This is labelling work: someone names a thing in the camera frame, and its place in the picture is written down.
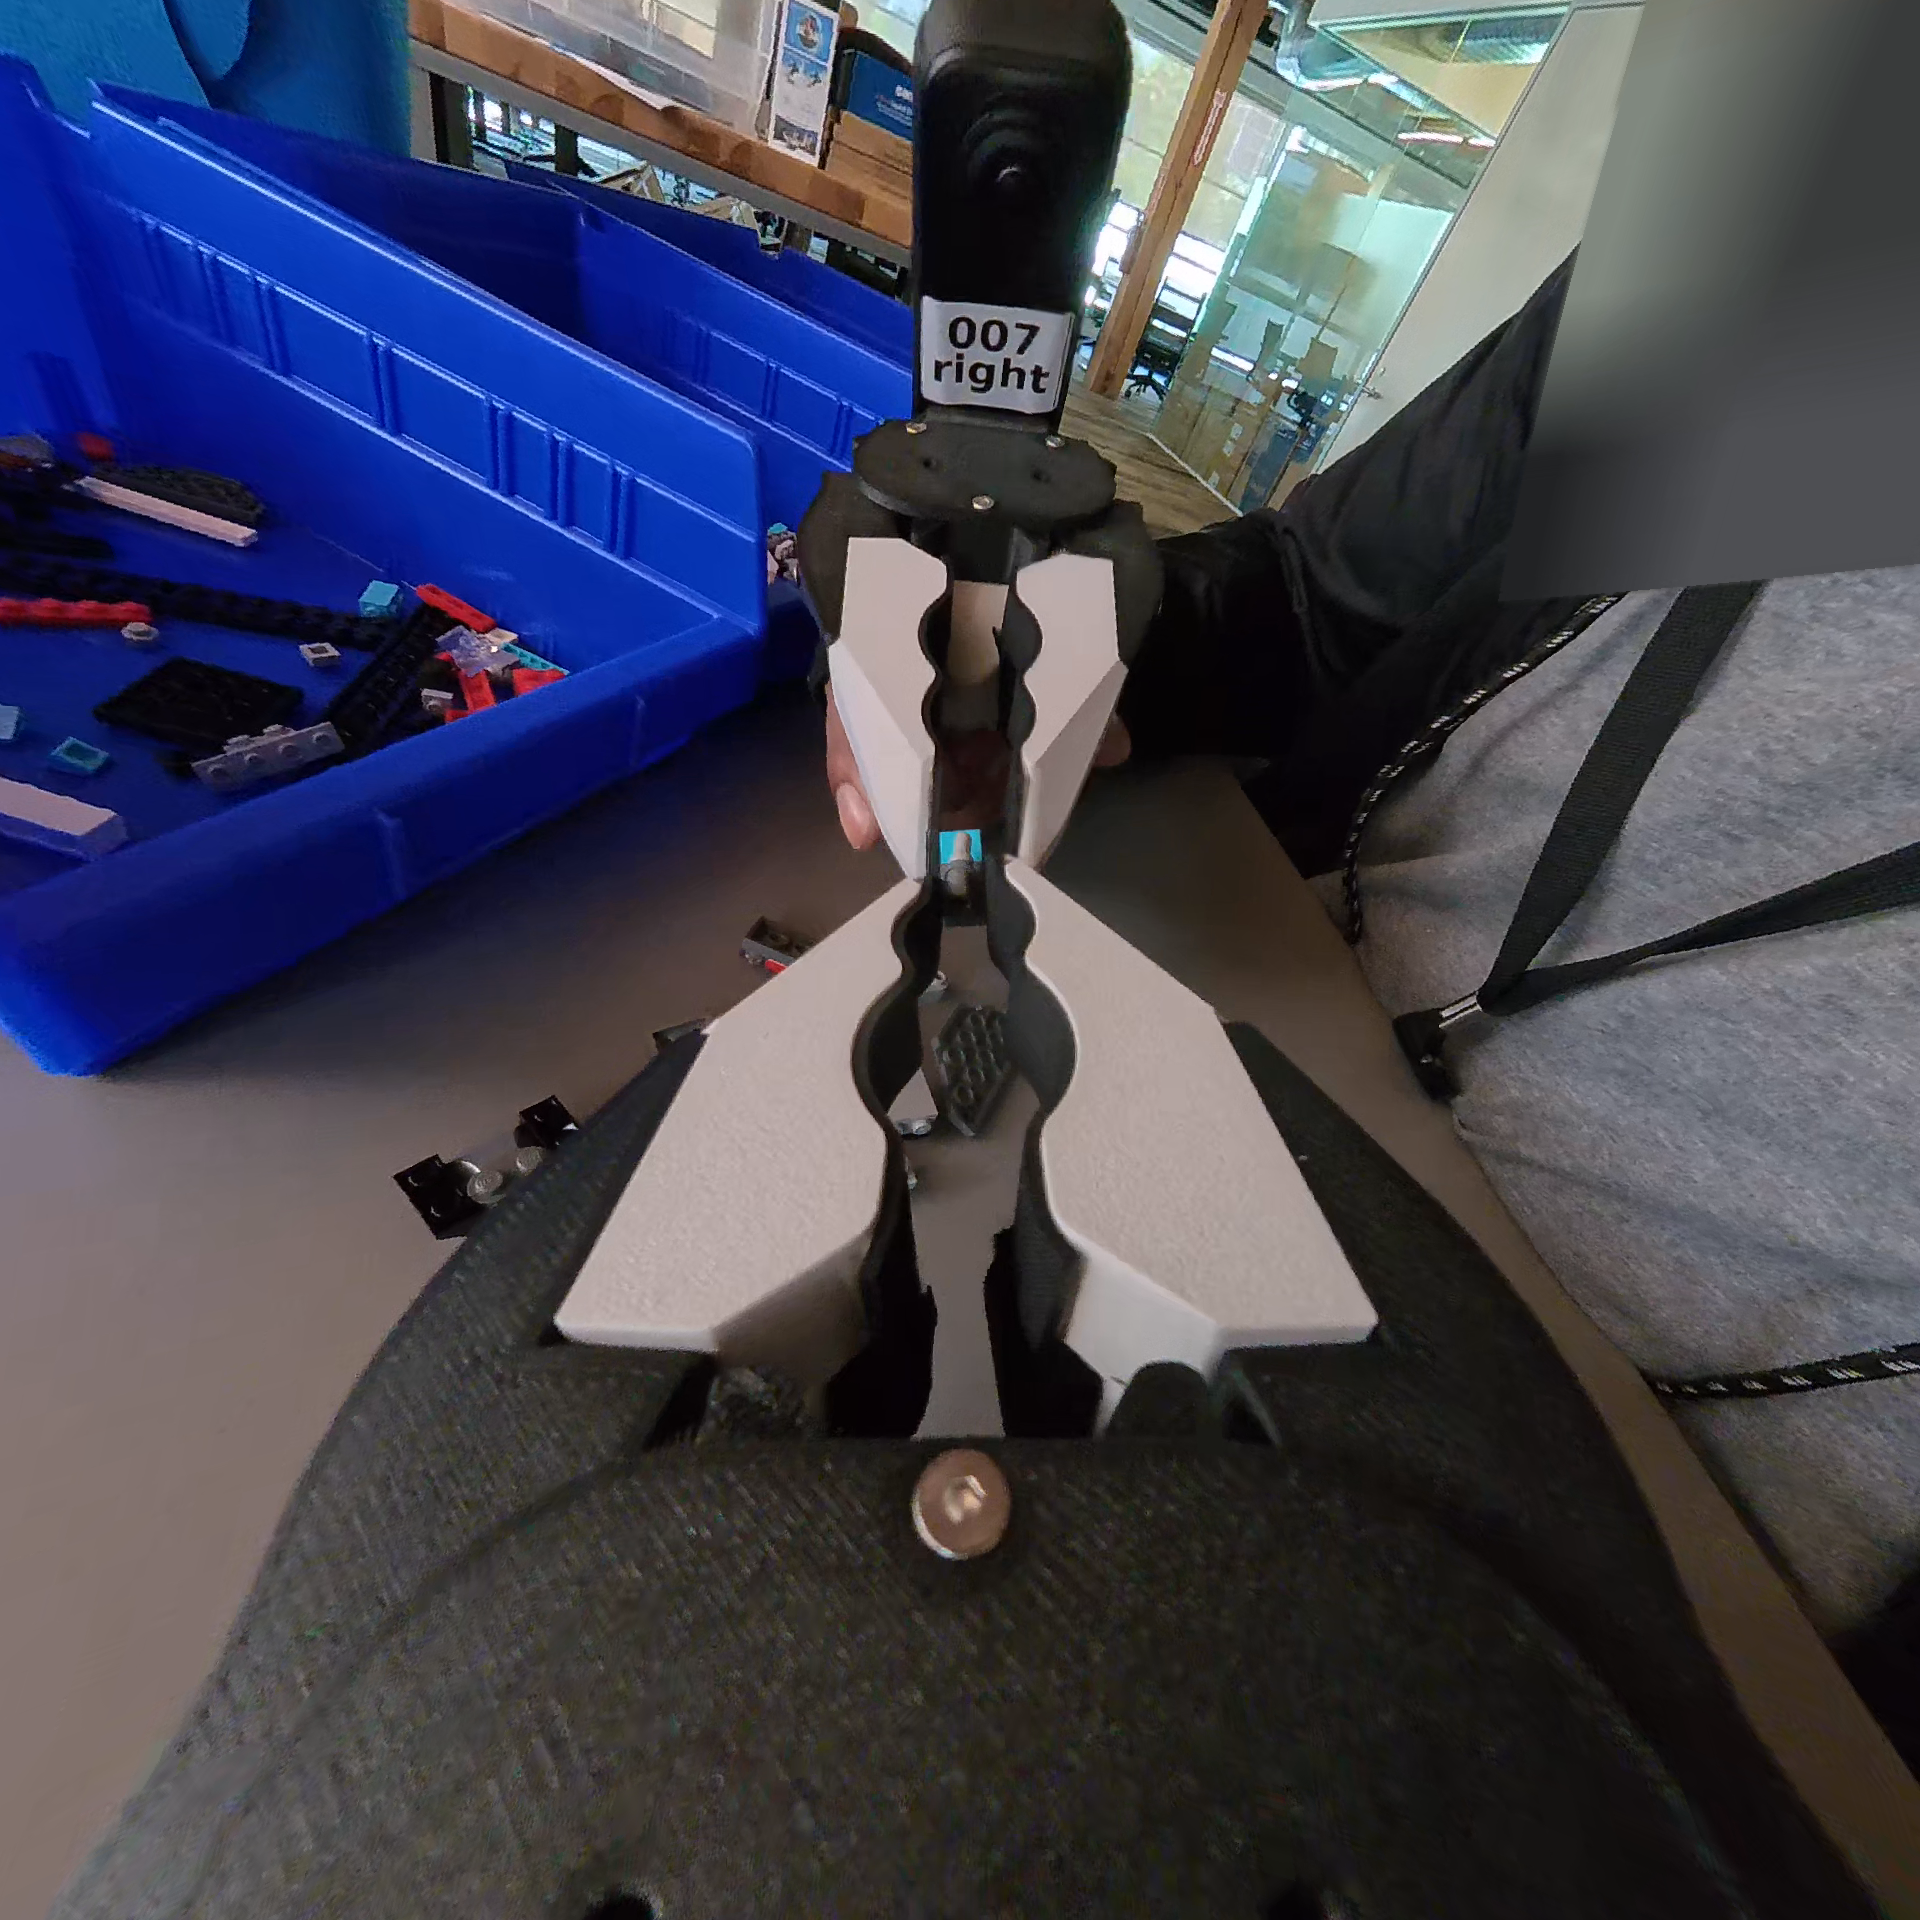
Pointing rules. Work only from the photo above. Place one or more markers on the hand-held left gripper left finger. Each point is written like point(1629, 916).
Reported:
point(721, 1202)

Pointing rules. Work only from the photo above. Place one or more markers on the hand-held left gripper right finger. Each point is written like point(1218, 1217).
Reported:
point(1201, 1186)

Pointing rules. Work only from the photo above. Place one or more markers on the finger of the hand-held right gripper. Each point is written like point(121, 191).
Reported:
point(885, 676)
point(1081, 676)

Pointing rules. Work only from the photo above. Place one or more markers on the small toy brick assembly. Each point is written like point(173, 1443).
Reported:
point(962, 857)

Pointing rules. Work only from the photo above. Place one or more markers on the red and dark grey brick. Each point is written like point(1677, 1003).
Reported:
point(774, 946)

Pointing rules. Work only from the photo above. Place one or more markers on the person's right forearm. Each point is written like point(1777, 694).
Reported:
point(1319, 629)

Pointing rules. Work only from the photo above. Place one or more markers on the grey desk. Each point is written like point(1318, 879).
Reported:
point(226, 1277)

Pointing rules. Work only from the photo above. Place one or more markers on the person's right hand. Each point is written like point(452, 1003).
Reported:
point(854, 796)

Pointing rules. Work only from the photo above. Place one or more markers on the brown cardboard box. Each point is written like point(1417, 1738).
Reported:
point(870, 158)

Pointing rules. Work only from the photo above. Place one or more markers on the pile of mixed toy bricks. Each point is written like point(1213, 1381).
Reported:
point(783, 557)
point(212, 698)

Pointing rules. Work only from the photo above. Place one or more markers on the blue cardboard box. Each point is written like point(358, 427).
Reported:
point(879, 91)

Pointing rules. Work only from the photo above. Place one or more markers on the white and blue carton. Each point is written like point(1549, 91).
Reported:
point(804, 77)

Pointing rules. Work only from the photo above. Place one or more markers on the dark grey wedge plate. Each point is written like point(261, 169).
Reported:
point(972, 1060)

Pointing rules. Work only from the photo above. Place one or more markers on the narrow blue plastic bin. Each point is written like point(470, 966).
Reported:
point(452, 255)
point(751, 255)

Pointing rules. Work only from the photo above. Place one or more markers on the black and grey brick assembly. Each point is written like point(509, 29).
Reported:
point(436, 1195)

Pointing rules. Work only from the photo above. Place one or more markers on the wooden workbench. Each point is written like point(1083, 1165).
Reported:
point(599, 129)

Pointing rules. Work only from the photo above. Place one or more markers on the person's grey sweater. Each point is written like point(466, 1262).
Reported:
point(1652, 1050)

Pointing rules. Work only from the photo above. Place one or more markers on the large blue plastic bin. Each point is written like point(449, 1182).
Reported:
point(375, 841)

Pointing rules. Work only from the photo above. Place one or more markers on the wooden post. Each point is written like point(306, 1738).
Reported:
point(1186, 182)

